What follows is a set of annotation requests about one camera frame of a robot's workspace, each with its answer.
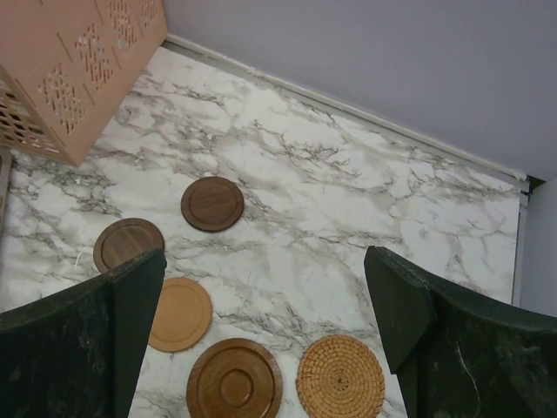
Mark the woven rattan coaster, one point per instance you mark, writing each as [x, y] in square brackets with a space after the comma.
[339, 376]

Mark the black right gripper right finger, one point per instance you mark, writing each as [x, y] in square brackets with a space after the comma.
[456, 352]

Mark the peach plastic file organizer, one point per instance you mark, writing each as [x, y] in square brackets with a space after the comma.
[66, 67]

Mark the dark walnut coaster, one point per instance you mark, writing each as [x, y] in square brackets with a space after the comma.
[212, 204]

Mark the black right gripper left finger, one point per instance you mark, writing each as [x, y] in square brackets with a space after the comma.
[78, 352]

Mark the grey tray edge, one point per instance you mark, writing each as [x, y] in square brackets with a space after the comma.
[6, 161]

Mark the brown ringed wooden saucer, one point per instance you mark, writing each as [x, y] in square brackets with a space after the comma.
[235, 378]

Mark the light beech wooden coaster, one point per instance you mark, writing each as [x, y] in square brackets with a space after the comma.
[183, 315]

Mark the dark brown wooden coaster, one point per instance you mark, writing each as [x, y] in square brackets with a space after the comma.
[124, 240]

